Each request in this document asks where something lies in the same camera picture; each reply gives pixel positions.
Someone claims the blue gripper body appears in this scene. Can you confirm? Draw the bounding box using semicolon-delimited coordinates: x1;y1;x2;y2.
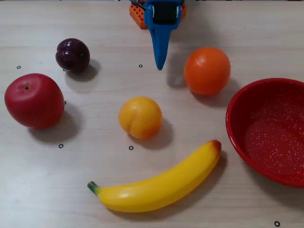
153;0;178;25

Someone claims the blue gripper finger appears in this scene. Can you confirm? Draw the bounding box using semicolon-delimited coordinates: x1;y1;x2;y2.
143;0;184;71

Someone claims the dark purple plum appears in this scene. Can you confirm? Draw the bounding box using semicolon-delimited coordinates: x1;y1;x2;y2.
55;38;91;73

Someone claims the orange robot base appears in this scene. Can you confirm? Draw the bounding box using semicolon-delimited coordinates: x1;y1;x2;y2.
129;3;187;29

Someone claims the red speckled bowl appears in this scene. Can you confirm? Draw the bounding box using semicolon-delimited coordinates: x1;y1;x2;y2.
225;77;304;188

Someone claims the orange fruit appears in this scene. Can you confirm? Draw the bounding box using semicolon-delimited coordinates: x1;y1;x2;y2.
183;47;231;96

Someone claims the yellow peach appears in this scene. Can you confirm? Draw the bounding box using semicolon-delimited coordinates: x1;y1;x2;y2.
118;96;163;140

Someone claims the red apple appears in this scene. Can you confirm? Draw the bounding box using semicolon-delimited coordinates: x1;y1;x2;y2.
4;73;65;130

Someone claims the yellow banana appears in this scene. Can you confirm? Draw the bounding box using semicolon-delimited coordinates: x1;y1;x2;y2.
87;139;222;213

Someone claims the red white black servo cable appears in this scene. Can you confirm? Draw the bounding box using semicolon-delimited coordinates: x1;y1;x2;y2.
132;0;146;10

